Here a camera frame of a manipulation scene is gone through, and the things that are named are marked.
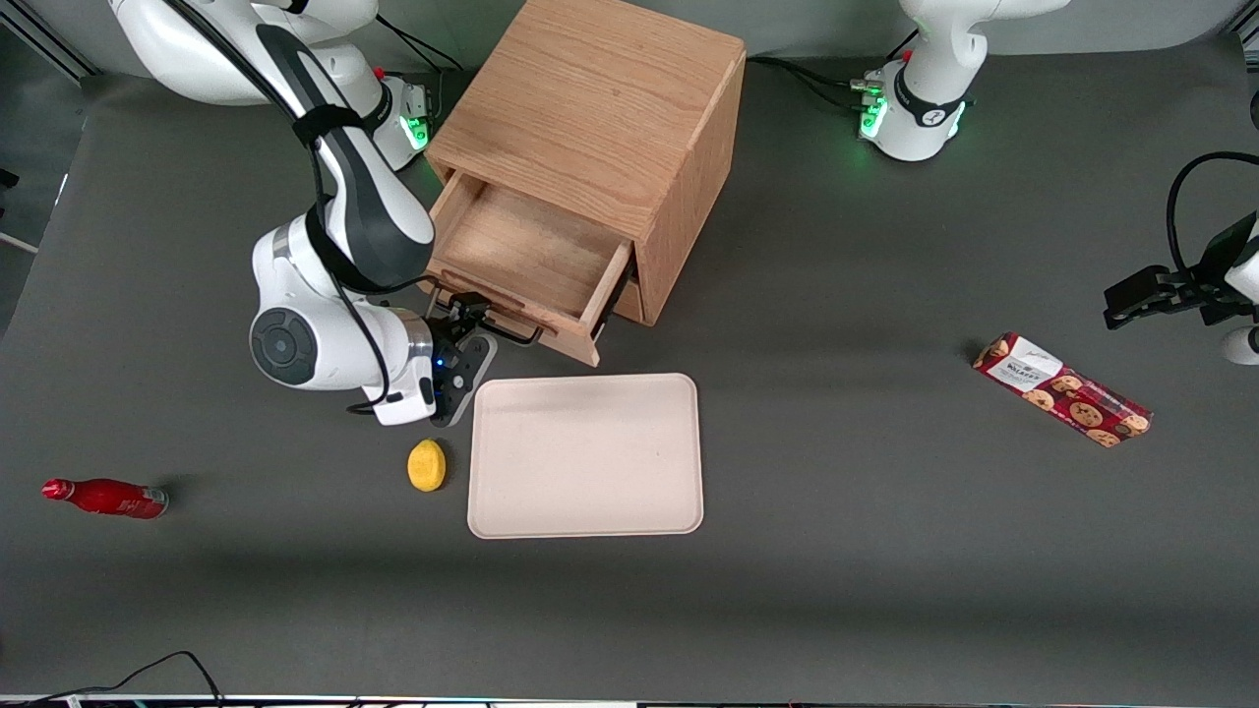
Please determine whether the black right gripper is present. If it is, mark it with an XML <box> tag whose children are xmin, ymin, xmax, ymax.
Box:
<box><xmin>426</xmin><ymin>292</ymin><xmax>499</xmax><ymax>428</ymax></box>

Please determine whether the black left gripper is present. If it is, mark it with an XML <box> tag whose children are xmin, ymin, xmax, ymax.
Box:
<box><xmin>1102</xmin><ymin>211</ymin><xmax>1259</xmax><ymax>367</ymax></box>

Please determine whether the wooden drawer cabinet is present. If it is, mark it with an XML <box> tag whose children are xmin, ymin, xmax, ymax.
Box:
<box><xmin>425</xmin><ymin>0</ymin><xmax>747</xmax><ymax>327</ymax></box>

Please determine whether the red tartan cookie box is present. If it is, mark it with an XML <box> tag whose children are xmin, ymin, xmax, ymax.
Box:
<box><xmin>973</xmin><ymin>331</ymin><xmax>1153</xmax><ymax>449</ymax></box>

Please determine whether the yellow lemon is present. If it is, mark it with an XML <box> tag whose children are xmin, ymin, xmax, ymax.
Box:
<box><xmin>407</xmin><ymin>439</ymin><xmax>448</xmax><ymax>493</ymax></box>

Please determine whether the beige rectangular tray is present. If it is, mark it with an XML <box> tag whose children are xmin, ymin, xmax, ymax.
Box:
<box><xmin>467</xmin><ymin>373</ymin><xmax>705</xmax><ymax>541</ymax></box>

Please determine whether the red drink bottle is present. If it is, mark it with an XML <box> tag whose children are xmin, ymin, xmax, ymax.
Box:
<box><xmin>41</xmin><ymin>478</ymin><xmax>170</xmax><ymax>520</ymax></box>

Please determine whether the black looped gripper cable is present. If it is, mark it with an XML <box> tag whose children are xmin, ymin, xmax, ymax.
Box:
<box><xmin>1167</xmin><ymin>150</ymin><xmax>1259</xmax><ymax>281</ymax></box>

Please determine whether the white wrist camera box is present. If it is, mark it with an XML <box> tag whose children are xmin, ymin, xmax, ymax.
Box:
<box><xmin>377</xmin><ymin>366</ymin><xmax>440</xmax><ymax>427</ymax></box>

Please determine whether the black arm-mounted cable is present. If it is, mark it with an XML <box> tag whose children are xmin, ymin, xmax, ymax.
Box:
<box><xmin>162</xmin><ymin>0</ymin><xmax>394</xmax><ymax>414</ymax></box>

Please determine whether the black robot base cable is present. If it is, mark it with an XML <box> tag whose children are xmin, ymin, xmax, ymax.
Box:
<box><xmin>782</xmin><ymin>64</ymin><xmax>876</xmax><ymax>114</ymax></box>
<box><xmin>746</xmin><ymin>54</ymin><xmax>871</xmax><ymax>91</ymax></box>

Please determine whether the thin black cable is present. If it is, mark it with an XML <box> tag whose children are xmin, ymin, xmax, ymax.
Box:
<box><xmin>30</xmin><ymin>651</ymin><xmax>225</xmax><ymax>705</ymax></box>

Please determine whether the grey metal frame rail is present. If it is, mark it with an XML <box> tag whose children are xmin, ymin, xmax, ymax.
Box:
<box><xmin>0</xmin><ymin>0</ymin><xmax>99</xmax><ymax>85</ymax></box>

